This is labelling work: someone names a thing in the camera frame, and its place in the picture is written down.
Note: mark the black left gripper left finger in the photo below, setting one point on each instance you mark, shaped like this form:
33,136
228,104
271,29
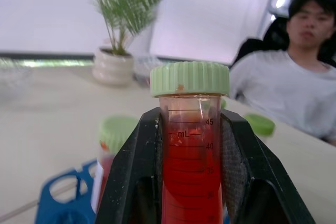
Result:
131,171

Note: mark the black office chair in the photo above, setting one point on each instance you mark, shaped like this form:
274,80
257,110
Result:
273,40

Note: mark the clear plastic container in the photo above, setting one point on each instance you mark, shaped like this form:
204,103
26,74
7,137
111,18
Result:
145,70

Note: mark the red liquid test tube green cap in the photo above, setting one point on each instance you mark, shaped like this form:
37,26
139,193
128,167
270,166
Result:
190,140
115,134

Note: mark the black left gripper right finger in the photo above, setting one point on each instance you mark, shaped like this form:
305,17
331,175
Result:
265,171

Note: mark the green cap at right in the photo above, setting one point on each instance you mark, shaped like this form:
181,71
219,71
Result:
260,125

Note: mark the person in white t-shirt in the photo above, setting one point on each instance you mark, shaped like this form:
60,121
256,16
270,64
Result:
294,77

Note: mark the potted palm plant white pot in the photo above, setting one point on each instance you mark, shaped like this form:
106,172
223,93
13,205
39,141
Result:
120,37

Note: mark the blue test tube rack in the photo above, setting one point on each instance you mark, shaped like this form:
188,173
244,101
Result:
65,197

